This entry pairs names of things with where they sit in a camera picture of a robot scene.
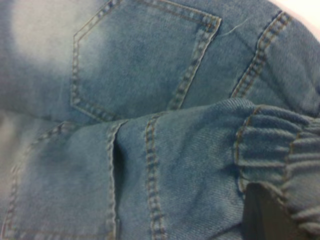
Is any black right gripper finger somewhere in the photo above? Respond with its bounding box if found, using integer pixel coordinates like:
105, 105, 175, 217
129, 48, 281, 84
243, 183, 301, 240

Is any blue denim pants basketball print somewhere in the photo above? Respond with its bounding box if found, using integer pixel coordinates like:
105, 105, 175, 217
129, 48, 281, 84
0, 0, 320, 240

